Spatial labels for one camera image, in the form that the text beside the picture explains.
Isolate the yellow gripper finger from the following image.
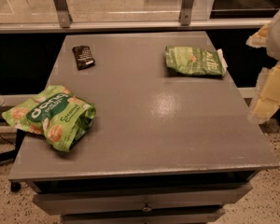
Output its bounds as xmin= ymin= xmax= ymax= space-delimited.
xmin=247 ymin=62 xmax=280 ymax=124
xmin=246 ymin=24 xmax=269 ymax=49

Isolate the green jalapeno chip bag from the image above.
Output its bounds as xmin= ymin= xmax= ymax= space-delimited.
xmin=164 ymin=46 xmax=228 ymax=77

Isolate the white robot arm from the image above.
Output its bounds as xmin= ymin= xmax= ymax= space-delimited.
xmin=246 ymin=9 xmax=280 ymax=124

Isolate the green rice chip bag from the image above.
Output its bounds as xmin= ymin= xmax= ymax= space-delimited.
xmin=2 ymin=85 xmax=96 ymax=152

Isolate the grey cabinet drawer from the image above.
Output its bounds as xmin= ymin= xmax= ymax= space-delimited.
xmin=33 ymin=182 xmax=252 ymax=215

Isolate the metal drawer knob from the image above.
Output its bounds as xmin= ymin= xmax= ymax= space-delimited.
xmin=142 ymin=204 xmax=152 ymax=213

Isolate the dark chocolate bar wrapper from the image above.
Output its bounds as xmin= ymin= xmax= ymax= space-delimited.
xmin=72 ymin=45 xmax=95 ymax=70

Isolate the black caster wheel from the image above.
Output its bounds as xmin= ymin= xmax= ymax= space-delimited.
xmin=10 ymin=182 xmax=21 ymax=192

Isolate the right metal railing post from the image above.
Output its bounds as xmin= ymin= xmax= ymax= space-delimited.
xmin=179 ymin=0 xmax=194 ymax=26

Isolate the metal railing post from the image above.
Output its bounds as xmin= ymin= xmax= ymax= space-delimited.
xmin=179 ymin=0 xmax=194 ymax=26
xmin=53 ymin=0 xmax=72 ymax=28

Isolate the left metal railing post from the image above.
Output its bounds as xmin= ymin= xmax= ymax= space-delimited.
xmin=53 ymin=0 xmax=72 ymax=28

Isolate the black cable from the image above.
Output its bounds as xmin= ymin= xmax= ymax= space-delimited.
xmin=0 ymin=123 xmax=17 ymax=147

